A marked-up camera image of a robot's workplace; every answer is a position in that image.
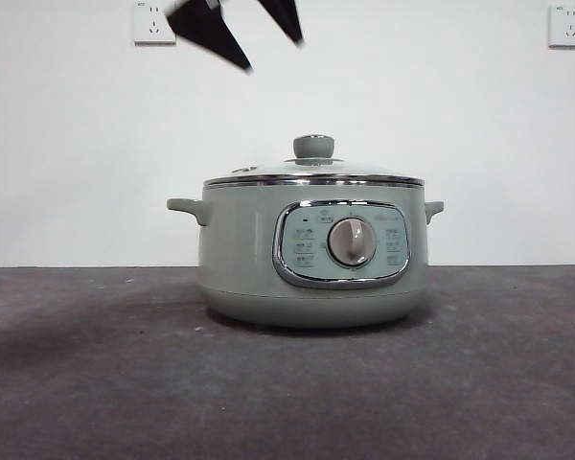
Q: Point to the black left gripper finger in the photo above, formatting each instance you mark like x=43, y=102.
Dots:
x=206, y=26
x=285, y=16

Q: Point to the glass lid with green knob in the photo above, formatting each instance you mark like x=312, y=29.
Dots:
x=314, y=146

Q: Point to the pale green electric cooking pot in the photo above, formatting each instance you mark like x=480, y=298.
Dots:
x=239, y=259

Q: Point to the white wall power socket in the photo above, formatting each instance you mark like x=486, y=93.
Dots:
x=565, y=29
x=148, y=26

